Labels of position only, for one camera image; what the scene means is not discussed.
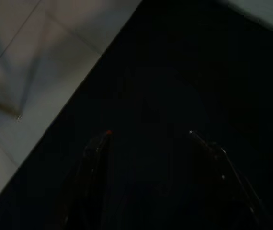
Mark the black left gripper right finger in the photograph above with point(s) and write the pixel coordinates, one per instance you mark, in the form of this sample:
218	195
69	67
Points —
222	191

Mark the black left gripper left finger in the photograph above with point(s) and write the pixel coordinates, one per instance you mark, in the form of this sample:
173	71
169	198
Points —
91	182

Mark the black floor rug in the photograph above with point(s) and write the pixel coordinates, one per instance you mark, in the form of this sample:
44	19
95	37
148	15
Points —
151	72

